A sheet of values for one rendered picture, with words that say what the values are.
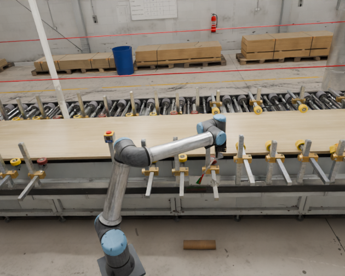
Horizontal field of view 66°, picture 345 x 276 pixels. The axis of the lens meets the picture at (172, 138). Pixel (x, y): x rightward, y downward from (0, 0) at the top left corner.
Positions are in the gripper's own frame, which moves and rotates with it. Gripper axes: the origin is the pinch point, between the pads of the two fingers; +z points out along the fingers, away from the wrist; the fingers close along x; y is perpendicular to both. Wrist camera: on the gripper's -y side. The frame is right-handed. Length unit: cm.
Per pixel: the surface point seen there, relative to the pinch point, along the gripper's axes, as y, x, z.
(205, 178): -7.4, 5.4, 23.4
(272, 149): 43.7, 6.2, -4.0
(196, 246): -16, -6, 95
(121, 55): -201, 540, 45
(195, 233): -17, 14, 101
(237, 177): 19.1, 6.2, 23.4
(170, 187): -37.5, 3.9, 31.1
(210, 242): -3, -4, 93
